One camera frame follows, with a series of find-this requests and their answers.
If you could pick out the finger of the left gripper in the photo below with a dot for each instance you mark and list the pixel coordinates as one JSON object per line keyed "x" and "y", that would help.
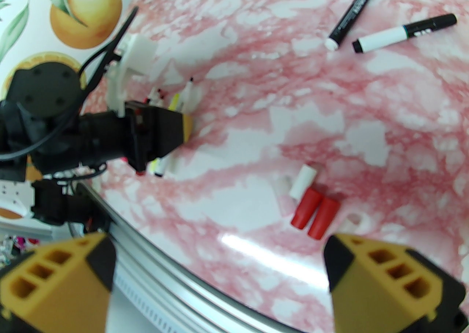
{"x": 187, "y": 128}

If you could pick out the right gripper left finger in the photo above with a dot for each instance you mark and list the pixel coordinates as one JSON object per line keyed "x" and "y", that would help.
{"x": 47, "y": 287}

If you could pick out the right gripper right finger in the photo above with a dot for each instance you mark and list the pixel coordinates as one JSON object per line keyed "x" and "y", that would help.
{"x": 384, "y": 287}

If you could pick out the yellow highlighter pen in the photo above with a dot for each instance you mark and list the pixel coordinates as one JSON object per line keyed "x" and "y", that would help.
{"x": 175, "y": 102}

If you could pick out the white whiteboard marker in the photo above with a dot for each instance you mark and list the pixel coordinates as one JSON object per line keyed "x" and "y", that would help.
{"x": 188, "y": 97}

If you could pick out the white barrel red marker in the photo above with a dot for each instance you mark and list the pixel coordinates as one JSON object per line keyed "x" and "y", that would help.
{"x": 160, "y": 98}

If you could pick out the clear pen cap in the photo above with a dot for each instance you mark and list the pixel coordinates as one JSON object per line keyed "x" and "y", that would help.
{"x": 284, "y": 185}

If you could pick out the black barrel marker pen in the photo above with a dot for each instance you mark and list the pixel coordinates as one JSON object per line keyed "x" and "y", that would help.
{"x": 355, "y": 8}

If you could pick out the white barrel black marker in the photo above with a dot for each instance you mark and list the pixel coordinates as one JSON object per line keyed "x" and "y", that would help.
{"x": 388, "y": 36}

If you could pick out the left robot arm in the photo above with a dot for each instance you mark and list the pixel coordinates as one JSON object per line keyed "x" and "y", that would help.
{"x": 66, "y": 203}

